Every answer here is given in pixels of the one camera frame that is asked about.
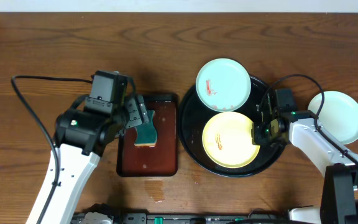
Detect green yellow sponge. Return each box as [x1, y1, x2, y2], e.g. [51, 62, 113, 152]
[134, 110, 158, 147]

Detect yellow plate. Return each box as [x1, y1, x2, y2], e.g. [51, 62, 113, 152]
[201, 111, 260, 169]

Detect light green plate front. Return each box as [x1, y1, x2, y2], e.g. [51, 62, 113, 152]
[319, 91, 358, 144]

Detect light green plate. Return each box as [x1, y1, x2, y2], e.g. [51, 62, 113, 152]
[319, 91, 358, 144]
[195, 58, 251, 112]

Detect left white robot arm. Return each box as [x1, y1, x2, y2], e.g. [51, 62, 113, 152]
[27, 95, 150, 223]

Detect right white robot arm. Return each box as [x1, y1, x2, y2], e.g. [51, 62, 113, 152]
[251, 111, 358, 223]

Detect dark red rectangular tray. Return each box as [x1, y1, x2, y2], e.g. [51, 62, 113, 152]
[116, 93, 178, 177]

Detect black round tray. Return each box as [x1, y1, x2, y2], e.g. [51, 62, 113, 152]
[178, 76, 285, 177]

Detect light green plate back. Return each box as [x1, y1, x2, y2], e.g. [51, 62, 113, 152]
[195, 58, 251, 112]

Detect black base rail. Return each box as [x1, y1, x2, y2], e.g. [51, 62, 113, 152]
[70, 203, 290, 224]

